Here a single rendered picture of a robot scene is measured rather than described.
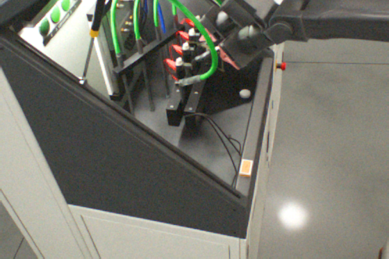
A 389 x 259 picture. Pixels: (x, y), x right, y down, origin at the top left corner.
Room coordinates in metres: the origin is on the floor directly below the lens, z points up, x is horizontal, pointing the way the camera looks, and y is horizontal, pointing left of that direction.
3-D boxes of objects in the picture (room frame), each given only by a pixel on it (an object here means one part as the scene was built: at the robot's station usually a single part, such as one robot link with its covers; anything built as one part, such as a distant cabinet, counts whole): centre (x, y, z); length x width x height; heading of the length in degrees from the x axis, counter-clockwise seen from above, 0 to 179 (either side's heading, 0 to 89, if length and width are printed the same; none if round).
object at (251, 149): (0.96, -0.25, 0.87); 0.62 x 0.04 x 0.16; 159
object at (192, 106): (1.15, -0.07, 0.91); 0.34 x 0.10 x 0.15; 159
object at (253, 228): (0.95, -0.26, 0.45); 0.65 x 0.02 x 0.68; 159
